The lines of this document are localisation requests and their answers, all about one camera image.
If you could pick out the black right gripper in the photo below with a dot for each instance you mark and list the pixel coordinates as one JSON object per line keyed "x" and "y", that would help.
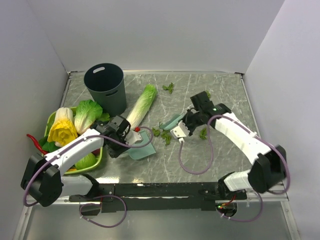
{"x": 185, "y": 119}

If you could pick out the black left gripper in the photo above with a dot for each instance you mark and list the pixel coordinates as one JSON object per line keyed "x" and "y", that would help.
{"x": 114, "y": 153}

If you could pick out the teal dustpan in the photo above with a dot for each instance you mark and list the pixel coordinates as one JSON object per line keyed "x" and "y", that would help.
{"x": 143, "y": 152}

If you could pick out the teal hand brush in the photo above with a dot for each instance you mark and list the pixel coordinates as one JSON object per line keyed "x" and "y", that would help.
{"x": 167, "y": 126}

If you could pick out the long green napa cabbage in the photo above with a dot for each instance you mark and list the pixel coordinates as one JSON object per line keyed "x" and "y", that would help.
{"x": 142, "y": 106}

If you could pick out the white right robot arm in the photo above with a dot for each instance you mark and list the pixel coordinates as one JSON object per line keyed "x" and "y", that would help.
{"x": 268, "y": 162}

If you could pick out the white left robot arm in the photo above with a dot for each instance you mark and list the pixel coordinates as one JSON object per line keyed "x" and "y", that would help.
{"x": 44, "y": 178}

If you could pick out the green leaf scrap centre right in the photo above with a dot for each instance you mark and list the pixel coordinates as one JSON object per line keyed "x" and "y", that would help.
{"x": 203, "y": 134}

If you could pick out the green leaf scrap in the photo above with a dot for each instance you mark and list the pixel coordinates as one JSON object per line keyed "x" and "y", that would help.
{"x": 156, "y": 132}
{"x": 168, "y": 88}
{"x": 166, "y": 136}
{"x": 203, "y": 134}

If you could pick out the round green cabbage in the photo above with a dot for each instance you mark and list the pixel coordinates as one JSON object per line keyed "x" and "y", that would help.
{"x": 86, "y": 162}

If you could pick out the green leaf scrap front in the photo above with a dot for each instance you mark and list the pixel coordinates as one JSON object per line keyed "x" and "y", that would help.
{"x": 166, "y": 136}

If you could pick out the green leaf scrap back right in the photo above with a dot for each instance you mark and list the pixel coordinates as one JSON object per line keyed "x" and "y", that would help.
{"x": 156, "y": 132}

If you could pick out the green leafy lettuce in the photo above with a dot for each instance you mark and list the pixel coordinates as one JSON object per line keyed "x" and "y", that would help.
{"x": 87, "y": 112}

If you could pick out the yellow white cabbage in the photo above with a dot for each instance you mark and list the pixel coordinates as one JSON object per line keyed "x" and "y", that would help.
{"x": 63, "y": 130}

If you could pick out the green vegetable basket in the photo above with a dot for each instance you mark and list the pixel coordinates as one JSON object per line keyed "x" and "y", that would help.
{"x": 72, "y": 170}

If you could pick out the dark grey waste bin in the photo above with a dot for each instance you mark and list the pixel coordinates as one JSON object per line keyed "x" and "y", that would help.
{"x": 105, "y": 83}

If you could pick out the red chili pepper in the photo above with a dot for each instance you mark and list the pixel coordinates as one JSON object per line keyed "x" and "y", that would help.
{"x": 36, "y": 144}

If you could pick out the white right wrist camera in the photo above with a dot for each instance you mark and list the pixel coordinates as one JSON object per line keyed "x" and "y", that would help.
{"x": 180, "y": 131}

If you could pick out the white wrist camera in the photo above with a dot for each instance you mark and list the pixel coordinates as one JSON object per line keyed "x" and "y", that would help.
{"x": 132, "y": 138}
{"x": 180, "y": 131}

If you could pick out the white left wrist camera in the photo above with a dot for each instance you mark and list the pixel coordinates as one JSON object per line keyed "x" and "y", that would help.
{"x": 132, "y": 138}

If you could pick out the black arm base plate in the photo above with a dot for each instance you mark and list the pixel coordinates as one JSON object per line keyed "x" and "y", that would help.
{"x": 161, "y": 196}

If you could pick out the aluminium rail frame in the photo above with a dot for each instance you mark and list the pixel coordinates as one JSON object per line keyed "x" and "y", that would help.
{"x": 46, "y": 194}

